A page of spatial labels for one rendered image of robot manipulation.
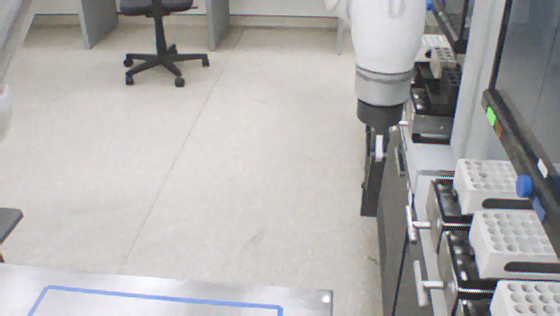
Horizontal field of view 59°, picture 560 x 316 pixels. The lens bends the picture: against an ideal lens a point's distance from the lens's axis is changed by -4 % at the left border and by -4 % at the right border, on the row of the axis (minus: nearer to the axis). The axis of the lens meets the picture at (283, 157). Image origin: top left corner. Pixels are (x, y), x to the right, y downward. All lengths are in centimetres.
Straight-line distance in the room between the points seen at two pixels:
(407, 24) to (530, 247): 37
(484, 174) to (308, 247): 119
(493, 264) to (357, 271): 120
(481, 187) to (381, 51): 30
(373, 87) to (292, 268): 125
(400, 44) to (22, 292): 65
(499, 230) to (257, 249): 133
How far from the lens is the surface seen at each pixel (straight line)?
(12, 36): 107
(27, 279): 84
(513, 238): 82
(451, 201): 94
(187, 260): 201
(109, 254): 211
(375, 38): 75
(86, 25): 424
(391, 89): 79
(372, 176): 86
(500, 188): 93
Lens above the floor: 136
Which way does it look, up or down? 32 degrees down
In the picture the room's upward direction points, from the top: straight up
